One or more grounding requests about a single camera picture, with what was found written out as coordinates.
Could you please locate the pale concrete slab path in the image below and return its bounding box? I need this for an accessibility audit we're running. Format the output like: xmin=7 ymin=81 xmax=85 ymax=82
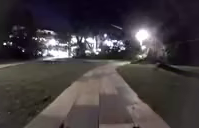
xmin=23 ymin=59 xmax=171 ymax=128

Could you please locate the lit building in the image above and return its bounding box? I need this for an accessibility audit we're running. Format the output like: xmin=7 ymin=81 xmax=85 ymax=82
xmin=1 ymin=28 xmax=128 ymax=59

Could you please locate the street lamp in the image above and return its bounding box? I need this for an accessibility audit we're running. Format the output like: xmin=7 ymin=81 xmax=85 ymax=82
xmin=135 ymin=28 xmax=150 ymax=60

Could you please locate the dark grass strip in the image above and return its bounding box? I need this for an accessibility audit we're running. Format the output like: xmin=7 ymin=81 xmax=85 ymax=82
xmin=0 ymin=59 xmax=120 ymax=128

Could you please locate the dark grass area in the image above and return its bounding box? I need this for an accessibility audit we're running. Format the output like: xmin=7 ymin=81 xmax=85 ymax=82
xmin=116 ymin=63 xmax=199 ymax=128

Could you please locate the dark hedge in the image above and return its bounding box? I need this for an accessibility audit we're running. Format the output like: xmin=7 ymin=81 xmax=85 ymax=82
xmin=160 ymin=35 xmax=199 ymax=68

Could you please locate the pale side path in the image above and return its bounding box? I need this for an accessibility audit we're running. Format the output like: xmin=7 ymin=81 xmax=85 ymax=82
xmin=0 ymin=59 xmax=38 ymax=73

